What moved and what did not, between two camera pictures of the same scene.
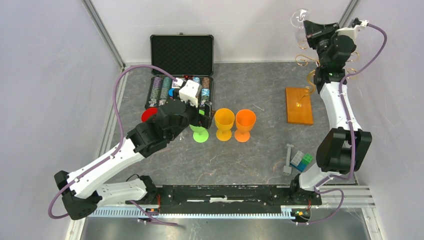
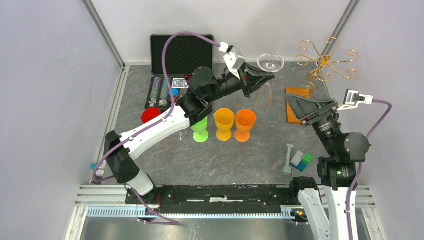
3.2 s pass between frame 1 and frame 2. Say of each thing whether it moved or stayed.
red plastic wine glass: stayed
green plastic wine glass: stayed
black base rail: stayed
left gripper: moved
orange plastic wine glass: stayed
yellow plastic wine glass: stayed
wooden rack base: stayed
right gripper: moved
